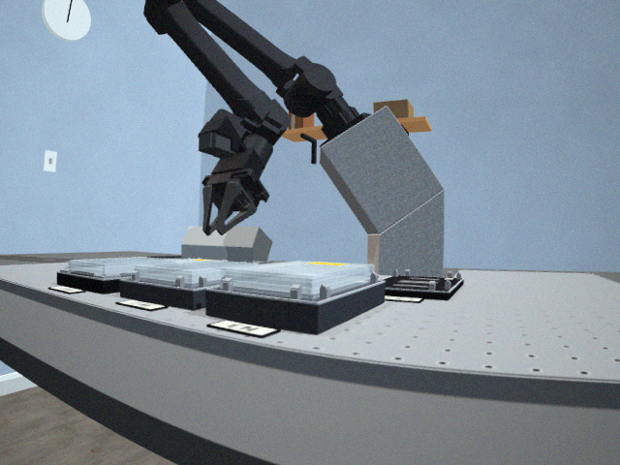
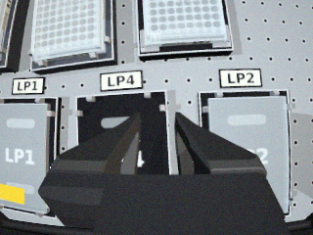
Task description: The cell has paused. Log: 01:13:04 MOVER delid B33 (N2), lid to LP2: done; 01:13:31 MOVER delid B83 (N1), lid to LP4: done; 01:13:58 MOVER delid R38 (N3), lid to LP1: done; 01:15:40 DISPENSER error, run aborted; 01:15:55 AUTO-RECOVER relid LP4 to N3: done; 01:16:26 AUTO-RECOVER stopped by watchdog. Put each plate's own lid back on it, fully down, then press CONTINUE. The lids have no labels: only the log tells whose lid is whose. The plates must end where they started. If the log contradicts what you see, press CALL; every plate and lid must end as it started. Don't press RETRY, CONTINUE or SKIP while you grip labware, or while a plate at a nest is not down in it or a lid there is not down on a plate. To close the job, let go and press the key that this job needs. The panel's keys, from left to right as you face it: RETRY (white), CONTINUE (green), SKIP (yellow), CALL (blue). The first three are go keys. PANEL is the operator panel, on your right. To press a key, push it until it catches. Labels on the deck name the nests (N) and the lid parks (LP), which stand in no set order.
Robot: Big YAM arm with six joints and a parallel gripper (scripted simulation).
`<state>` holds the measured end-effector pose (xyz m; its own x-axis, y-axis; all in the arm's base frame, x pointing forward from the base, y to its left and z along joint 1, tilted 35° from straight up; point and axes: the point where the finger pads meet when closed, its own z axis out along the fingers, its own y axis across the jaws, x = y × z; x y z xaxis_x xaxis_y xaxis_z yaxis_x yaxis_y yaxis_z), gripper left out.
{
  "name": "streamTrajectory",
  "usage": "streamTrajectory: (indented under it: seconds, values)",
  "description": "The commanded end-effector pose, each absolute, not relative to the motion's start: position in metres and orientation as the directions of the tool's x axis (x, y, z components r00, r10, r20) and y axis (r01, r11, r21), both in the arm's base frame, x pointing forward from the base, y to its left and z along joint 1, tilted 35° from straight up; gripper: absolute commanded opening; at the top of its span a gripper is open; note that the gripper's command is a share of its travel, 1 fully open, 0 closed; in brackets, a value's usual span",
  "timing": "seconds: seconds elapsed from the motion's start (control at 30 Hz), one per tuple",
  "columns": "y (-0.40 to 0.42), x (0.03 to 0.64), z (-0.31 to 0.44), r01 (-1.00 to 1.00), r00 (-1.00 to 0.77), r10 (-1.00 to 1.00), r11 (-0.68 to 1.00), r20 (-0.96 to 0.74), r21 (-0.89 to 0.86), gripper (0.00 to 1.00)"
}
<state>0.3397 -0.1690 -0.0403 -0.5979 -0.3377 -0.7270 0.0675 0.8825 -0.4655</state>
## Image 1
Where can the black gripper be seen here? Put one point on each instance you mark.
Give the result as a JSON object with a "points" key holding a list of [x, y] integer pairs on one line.
{"points": [[230, 192]]}

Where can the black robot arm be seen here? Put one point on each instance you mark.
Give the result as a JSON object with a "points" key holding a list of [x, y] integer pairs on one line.
{"points": [[221, 137]]}

